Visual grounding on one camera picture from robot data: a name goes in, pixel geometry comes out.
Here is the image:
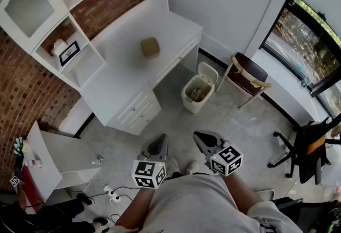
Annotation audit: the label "white desk with hutch shelves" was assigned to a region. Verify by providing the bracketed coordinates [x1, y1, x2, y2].
[0, 0, 205, 136]

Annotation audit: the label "brown cardboard tray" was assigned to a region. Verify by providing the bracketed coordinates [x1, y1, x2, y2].
[140, 37, 161, 60]

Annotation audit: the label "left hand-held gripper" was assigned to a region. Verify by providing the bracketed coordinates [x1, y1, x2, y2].
[132, 133, 169, 189]

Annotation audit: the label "person's shoe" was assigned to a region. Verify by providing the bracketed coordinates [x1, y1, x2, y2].
[185, 160, 200, 175]
[166, 157, 182, 178]

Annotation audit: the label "black office chair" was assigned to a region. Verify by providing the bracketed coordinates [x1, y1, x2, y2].
[267, 117, 341, 186]

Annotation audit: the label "person's left shoe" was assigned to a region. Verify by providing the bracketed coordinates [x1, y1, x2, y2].
[166, 157, 182, 178]

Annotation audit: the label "white side cabinet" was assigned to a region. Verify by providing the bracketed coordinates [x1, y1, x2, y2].
[25, 119, 102, 202]

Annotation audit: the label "black picture frame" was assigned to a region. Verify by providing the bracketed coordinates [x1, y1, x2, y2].
[59, 41, 81, 67]

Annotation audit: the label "person's left forearm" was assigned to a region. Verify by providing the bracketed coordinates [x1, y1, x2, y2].
[115, 186, 155, 230]

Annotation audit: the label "person's right forearm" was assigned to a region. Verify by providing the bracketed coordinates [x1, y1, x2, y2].
[225, 172, 264, 214]

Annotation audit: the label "person's right shoe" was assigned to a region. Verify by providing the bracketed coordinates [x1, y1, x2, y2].
[185, 160, 200, 175]

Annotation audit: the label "white ceramic jar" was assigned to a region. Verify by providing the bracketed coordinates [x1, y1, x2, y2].
[51, 38, 69, 57]

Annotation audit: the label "black chrome-frame chair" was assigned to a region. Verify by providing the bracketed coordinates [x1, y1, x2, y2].
[255, 188, 341, 233]

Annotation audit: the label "black framed window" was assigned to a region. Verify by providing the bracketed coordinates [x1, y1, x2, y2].
[259, 0, 341, 118]

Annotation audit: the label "person's black trousers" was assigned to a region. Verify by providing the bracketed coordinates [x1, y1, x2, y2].
[164, 170, 211, 181]

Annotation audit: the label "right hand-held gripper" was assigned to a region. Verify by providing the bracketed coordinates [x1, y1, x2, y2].
[193, 130, 243, 177]

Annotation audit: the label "white and red bottle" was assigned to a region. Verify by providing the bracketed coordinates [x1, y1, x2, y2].
[25, 159, 43, 168]

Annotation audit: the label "white window counter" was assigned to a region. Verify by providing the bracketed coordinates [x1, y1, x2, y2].
[250, 47, 338, 127]

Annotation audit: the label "person's grey sweatshirt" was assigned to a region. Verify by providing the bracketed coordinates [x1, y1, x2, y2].
[106, 173, 304, 233]

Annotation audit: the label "white cable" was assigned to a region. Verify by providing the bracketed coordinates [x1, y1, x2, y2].
[82, 174, 108, 193]

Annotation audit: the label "wooden chair with dark seat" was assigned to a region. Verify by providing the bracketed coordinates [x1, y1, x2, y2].
[215, 52, 272, 109]

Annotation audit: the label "white trash bin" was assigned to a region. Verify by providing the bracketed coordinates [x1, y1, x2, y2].
[181, 61, 219, 115]

